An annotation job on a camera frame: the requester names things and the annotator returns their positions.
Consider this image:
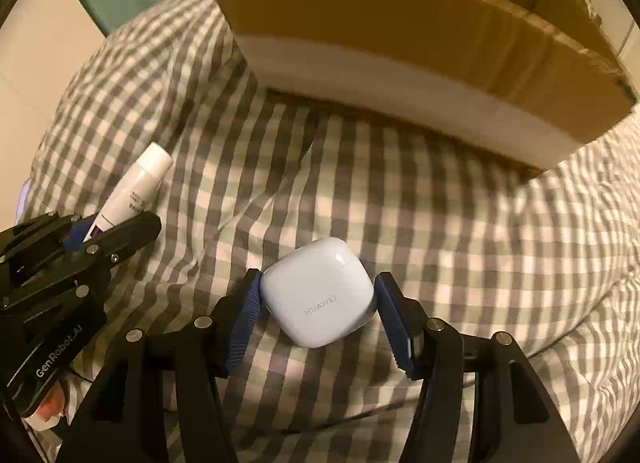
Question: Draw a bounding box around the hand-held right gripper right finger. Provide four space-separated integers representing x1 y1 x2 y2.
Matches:
374 271 581 463

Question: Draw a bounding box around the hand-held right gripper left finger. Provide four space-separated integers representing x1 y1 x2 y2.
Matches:
55 269 264 463

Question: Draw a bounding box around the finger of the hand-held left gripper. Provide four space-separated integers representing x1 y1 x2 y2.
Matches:
0 211 163 312
0 210 84 277

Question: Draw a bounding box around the white purple cream tube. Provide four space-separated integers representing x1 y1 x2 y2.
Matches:
82 142 175 244

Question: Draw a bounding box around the brown cardboard box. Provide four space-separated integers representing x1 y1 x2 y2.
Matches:
207 0 637 172

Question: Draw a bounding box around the white earbuds case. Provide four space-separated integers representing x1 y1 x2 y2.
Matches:
259 237 376 348

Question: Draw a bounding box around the grey white checked blanket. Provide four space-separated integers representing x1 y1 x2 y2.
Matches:
20 0 640 463

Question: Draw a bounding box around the smartphone with lit screen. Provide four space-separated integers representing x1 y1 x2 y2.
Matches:
15 178 34 224

